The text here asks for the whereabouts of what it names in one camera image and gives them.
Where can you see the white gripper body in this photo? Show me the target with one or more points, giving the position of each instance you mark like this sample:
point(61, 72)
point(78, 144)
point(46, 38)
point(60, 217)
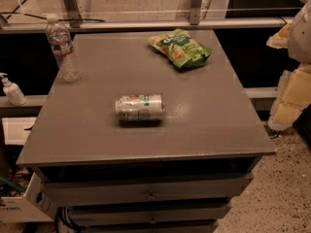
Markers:
point(301, 38)

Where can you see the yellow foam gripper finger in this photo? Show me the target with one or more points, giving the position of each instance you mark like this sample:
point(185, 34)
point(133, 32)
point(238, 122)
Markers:
point(280, 39)
point(293, 96)

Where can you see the silver 7up soda can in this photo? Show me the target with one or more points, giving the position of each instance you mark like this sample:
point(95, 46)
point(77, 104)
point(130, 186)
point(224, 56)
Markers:
point(140, 107)

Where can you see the green chip bag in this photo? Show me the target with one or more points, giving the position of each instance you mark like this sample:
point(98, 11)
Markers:
point(181, 49)

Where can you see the grey drawer cabinet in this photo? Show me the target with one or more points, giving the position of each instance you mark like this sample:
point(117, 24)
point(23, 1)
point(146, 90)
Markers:
point(175, 175)

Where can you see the clear plastic water bottle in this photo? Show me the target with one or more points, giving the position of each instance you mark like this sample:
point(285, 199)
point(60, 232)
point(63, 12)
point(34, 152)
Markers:
point(63, 50)

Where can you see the white pump dispenser bottle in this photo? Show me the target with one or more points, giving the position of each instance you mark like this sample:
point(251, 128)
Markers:
point(12, 91)

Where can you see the white cardboard box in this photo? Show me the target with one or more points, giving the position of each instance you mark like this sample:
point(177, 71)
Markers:
point(33, 206)

